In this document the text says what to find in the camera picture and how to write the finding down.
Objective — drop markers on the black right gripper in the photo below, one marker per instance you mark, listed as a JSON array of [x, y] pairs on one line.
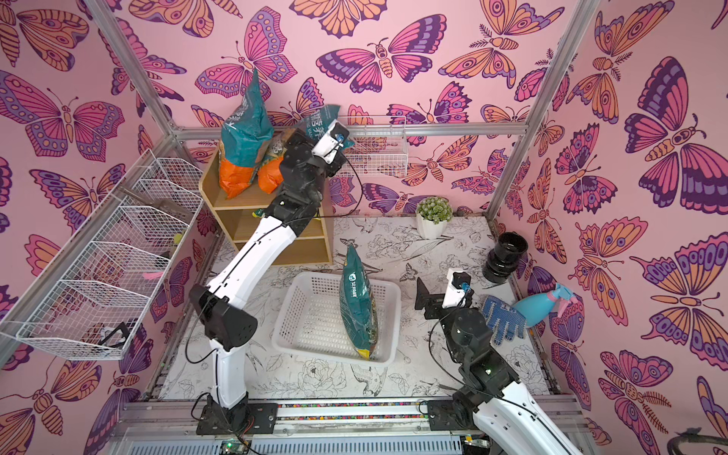
[[434, 307]]

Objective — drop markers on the teal yellow fertilizer bag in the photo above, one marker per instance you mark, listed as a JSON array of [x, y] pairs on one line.
[[357, 305]]

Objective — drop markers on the teal orange fertilizer bag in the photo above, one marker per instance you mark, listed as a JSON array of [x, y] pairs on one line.
[[269, 176], [245, 136]]

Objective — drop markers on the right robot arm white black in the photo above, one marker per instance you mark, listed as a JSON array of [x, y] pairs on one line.
[[492, 399]]

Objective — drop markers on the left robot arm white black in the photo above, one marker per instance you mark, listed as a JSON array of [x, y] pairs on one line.
[[220, 305]]

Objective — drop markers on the wooden three-tier shelf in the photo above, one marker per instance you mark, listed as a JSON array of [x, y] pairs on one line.
[[235, 217]]

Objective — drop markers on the blue dotted glove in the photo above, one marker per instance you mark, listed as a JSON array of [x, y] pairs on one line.
[[505, 322]]

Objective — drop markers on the potted green succulent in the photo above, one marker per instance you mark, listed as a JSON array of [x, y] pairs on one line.
[[432, 216]]

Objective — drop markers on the teal spray bottle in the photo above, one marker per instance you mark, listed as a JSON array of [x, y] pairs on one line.
[[538, 307]]

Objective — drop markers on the white plastic basket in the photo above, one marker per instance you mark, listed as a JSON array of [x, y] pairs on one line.
[[310, 322]]

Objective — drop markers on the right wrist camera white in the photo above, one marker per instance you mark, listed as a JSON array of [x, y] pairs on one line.
[[458, 287]]

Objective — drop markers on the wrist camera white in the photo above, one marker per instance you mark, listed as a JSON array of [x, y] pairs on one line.
[[458, 287], [332, 141]]

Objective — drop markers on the black camera lens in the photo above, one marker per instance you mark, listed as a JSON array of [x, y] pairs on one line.
[[504, 258]]

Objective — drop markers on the small white wire basket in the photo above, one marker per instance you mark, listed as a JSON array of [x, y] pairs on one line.
[[380, 146]]

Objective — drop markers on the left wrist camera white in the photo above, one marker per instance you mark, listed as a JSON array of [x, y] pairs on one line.
[[332, 141]]

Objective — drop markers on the white wire wall rack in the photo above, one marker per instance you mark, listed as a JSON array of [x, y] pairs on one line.
[[89, 302]]

